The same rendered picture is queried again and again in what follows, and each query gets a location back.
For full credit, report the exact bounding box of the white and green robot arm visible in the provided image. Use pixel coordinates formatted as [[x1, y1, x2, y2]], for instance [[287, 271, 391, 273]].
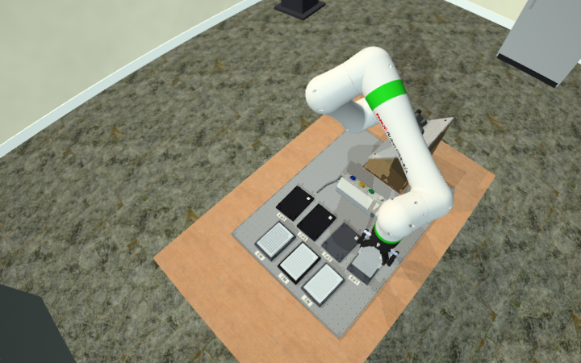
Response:
[[305, 47, 454, 249]]

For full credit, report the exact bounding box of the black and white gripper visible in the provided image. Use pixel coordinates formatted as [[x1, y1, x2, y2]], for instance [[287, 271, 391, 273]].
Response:
[[357, 229, 399, 269]]

